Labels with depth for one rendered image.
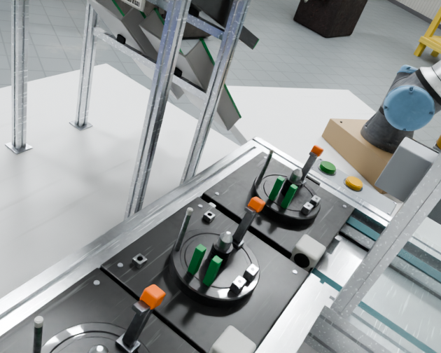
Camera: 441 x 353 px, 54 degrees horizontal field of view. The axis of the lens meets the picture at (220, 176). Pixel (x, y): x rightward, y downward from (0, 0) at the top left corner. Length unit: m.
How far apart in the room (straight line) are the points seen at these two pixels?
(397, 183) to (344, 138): 0.74
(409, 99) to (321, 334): 0.63
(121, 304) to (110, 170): 0.43
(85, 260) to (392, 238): 0.44
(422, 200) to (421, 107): 0.58
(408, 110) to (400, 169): 0.55
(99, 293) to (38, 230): 0.26
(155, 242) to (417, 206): 0.38
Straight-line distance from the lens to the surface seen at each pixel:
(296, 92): 1.65
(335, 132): 1.37
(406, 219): 0.62
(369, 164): 1.29
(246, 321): 0.64
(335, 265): 0.88
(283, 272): 0.72
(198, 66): 0.78
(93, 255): 0.68
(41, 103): 1.18
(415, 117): 1.16
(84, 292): 0.61
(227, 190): 0.83
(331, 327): 0.76
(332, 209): 0.91
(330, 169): 1.03
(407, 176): 0.62
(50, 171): 0.96
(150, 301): 0.50
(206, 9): 0.73
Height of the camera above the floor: 1.47
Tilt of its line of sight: 35 degrees down
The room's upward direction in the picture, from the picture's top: 20 degrees clockwise
